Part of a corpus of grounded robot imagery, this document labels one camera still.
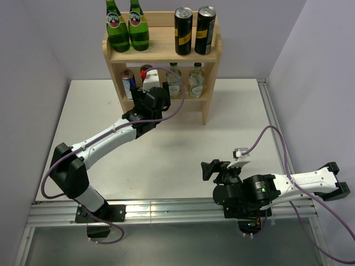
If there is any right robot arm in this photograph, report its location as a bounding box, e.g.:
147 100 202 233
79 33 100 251
201 158 350 216

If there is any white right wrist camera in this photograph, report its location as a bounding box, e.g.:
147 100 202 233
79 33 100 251
227 148 251 168

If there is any blue silver energy can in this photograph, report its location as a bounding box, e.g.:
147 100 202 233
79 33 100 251
140 64 153 83
120 69 136 100

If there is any green perrier bottle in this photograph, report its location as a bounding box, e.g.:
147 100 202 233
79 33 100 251
129 0 149 51
106 0 130 53

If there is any black yellow can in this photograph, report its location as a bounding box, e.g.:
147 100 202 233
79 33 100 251
174 7 193 55
195 6 216 55

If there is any left green Perrier bottle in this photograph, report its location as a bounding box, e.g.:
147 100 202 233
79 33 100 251
106 0 130 53

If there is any clear Chang soda bottle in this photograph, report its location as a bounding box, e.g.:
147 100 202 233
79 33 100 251
166 63 181 98
188 63 205 98

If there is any wooden shelf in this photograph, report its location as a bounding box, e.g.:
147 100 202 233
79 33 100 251
103 11 222 125

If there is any right green Perrier bottle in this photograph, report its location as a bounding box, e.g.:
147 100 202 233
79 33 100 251
129 0 149 51

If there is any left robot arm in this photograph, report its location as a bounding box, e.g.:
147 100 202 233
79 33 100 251
50 83 170 221

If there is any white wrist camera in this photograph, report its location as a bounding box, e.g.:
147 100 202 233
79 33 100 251
140 69 160 92
227 148 251 168

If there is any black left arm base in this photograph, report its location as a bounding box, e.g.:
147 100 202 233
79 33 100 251
74 204 126 239

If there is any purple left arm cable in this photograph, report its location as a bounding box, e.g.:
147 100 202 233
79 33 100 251
40 67 186 245

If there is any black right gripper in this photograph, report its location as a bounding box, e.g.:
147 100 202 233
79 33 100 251
200 158 242 185

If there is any aluminium rail frame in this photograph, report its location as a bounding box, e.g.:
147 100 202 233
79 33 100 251
14 79 334 265

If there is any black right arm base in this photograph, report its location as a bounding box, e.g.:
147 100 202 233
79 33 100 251
223 203 272 234

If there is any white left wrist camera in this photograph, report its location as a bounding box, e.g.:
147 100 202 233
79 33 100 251
140 69 160 92

